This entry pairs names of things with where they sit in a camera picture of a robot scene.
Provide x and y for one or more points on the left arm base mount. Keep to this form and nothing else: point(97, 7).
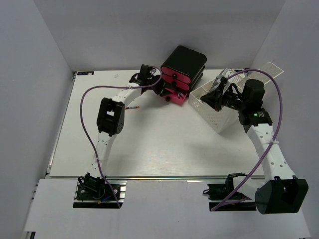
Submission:
point(96, 193)

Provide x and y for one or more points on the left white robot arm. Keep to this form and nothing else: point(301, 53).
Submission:
point(111, 114)

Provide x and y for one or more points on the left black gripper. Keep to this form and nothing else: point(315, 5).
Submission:
point(160, 91)

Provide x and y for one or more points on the black pink drawer organizer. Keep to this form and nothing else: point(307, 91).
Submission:
point(182, 70)

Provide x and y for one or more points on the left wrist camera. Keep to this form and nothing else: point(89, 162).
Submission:
point(153, 71)

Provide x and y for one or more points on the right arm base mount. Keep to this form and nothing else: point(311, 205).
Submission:
point(218, 191)

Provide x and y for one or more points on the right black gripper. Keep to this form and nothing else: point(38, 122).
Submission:
point(214, 98)

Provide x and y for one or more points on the orange tipped pen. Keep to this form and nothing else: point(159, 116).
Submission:
point(134, 107)

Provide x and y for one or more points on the blue sticker label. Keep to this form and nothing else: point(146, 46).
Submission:
point(85, 73)

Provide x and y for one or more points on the white plastic file rack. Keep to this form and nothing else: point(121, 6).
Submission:
point(224, 118)

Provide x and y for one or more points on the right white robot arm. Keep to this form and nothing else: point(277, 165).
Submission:
point(282, 192)

